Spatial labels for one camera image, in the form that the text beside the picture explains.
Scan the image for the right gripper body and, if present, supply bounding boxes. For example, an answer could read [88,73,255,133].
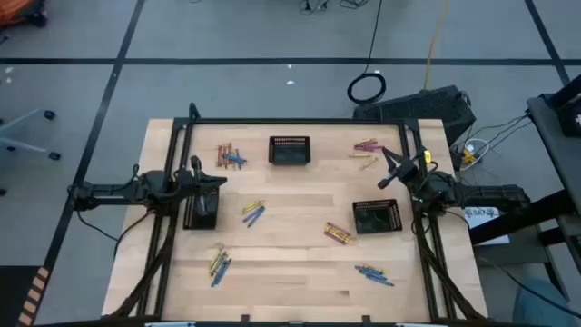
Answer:
[395,156,426,185]

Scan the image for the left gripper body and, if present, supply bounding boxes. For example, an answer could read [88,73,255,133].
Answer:
[174,167,204,194]

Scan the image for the black slotted plastic basket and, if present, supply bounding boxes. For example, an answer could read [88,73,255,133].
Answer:
[182,184,221,231]
[268,135,311,165]
[352,198,404,235]

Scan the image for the black computer tower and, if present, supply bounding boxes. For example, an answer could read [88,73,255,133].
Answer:
[352,84,478,147]

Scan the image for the white paper sheet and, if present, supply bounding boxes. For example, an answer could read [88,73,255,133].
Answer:
[462,206,512,247]

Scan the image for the grey office chair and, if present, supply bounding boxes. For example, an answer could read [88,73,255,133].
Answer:
[0,107,63,161]

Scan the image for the grey side desk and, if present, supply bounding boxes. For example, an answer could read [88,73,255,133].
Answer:
[469,74,581,278]

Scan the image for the black equipment case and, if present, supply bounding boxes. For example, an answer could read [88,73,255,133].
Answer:
[554,88,581,138]

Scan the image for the teal round seat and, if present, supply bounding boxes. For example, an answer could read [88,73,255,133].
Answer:
[512,277,581,327]

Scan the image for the black mat orange stripes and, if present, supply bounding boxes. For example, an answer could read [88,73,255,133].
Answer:
[0,265,52,327]

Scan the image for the orange wheeled seat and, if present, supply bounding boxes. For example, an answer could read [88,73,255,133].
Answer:
[0,0,49,28]

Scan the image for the white coiled cable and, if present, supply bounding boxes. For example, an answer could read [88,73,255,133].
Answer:
[460,138,491,172]

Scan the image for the black coiled floor cable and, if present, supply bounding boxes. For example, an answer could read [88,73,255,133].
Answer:
[347,0,387,105]

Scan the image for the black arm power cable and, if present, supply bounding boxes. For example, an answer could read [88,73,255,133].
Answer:
[74,206,158,261]

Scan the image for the yellow power cable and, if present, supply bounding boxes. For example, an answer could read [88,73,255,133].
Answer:
[424,0,450,90]

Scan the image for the black cable tangle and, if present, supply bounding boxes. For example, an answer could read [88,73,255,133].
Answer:
[299,0,369,13]

